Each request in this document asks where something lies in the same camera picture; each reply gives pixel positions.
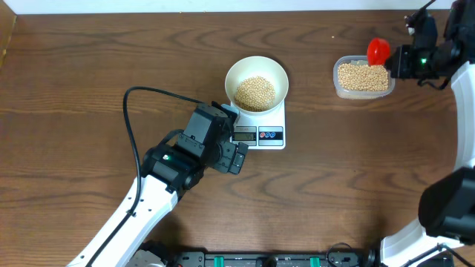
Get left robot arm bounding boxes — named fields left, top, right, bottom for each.
left=70, top=102, right=248, bottom=266

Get red plastic measuring scoop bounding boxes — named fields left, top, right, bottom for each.
left=367, top=38, right=390, bottom=65

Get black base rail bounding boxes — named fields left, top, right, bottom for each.
left=137, top=251, right=456, bottom=267

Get soybeans in bowl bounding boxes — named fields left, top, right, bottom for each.
left=235, top=76, right=276, bottom=112

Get white digital kitchen scale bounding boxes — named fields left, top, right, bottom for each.
left=230, top=102, right=286, bottom=150

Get clear plastic container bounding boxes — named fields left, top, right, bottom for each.
left=333, top=56, right=396, bottom=100

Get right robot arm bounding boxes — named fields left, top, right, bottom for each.
left=376, top=0, right=474, bottom=266

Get white round bowl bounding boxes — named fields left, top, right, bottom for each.
left=225, top=56, right=289, bottom=116

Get soybeans in container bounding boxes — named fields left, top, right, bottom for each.
left=338, top=63, right=389, bottom=91

